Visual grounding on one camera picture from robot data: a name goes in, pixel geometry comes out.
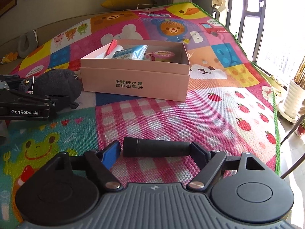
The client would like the black plush toy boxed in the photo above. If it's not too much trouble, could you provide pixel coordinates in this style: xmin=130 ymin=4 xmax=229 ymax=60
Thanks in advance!
xmin=19 ymin=69 xmax=82 ymax=109

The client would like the black cylinder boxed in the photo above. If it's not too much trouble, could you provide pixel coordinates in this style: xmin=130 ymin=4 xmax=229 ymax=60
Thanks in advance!
xmin=123 ymin=136 xmax=191 ymax=158

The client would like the white foam rocket toy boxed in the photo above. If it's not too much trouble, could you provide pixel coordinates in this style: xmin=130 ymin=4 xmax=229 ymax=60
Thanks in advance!
xmin=104 ymin=39 xmax=124 ymax=59

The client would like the toy pudding cake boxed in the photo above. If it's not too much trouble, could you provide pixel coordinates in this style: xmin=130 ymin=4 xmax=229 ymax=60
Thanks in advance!
xmin=152 ymin=51 xmax=175 ymax=62

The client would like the pink and teal pig toy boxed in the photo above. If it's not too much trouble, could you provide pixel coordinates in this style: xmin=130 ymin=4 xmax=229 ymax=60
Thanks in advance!
xmin=143 ymin=52 xmax=155 ymax=61

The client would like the colourful cartoon play mat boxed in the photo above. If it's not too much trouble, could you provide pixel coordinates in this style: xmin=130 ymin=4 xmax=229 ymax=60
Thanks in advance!
xmin=1 ymin=3 xmax=279 ymax=228

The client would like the grey neck pillow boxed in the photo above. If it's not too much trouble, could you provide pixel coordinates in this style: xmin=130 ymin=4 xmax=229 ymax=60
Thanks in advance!
xmin=17 ymin=30 xmax=38 ymax=58

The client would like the pink cardboard box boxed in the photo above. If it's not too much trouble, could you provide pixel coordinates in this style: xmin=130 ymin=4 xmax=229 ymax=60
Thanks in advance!
xmin=80 ymin=39 xmax=190 ymax=102

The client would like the potted palm plant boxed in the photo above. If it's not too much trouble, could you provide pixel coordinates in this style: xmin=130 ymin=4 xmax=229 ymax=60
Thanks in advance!
xmin=277 ymin=58 xmax=304 ymax=123

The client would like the yellow pillow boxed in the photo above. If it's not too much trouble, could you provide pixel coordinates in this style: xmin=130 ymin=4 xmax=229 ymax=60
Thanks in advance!
xmin=100 ymin=0 xmax=157 ymax=11

